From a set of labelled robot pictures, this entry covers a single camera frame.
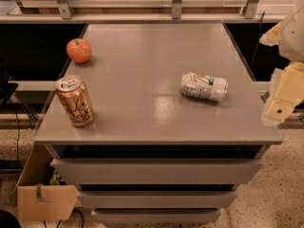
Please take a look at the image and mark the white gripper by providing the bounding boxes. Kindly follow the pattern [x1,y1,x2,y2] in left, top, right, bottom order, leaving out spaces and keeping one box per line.
[259,0,304,126]

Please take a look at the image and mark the white green 7up can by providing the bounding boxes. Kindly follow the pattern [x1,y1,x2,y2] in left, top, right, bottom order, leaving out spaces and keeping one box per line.
[180,72,228,103]

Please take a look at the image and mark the orange LaCroix can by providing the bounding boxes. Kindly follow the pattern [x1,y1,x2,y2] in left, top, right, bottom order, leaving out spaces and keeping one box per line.
[56,75,94,127]

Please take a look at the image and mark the grey drawer cabinet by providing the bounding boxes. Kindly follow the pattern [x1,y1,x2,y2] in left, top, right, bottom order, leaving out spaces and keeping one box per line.
[35,24,282,222]

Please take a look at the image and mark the red apple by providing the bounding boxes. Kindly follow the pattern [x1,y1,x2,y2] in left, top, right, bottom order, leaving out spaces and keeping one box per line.
[66,38,92,64]

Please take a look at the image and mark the green bottle in box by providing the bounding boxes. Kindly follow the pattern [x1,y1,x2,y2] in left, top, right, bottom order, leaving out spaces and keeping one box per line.
[48,170,61,185]

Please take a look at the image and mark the cardboard box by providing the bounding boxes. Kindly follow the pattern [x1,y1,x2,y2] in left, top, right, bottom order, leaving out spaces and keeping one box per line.
[14,145,77,222]

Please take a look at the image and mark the metal shelf frame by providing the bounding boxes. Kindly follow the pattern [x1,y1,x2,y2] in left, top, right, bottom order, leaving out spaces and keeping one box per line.
[0,0,298,24]

